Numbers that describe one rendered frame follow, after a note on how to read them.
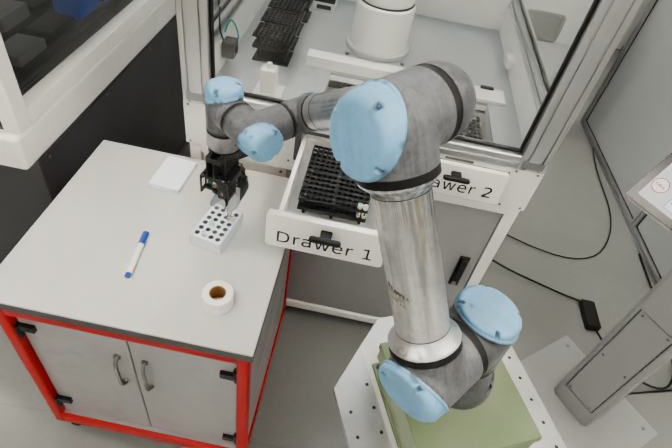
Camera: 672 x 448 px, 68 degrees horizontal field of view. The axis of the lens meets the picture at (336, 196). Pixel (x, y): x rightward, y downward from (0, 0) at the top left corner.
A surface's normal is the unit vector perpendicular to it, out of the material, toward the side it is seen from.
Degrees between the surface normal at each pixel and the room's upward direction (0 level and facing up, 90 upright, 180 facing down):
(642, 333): 90
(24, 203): 90
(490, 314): 7
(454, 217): 90
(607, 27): 90
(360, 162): 81
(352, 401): 0
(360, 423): 0
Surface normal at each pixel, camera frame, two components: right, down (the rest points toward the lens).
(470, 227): -0.15, 0.67
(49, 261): 0.14, -0.72
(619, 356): -0.87, 0.25
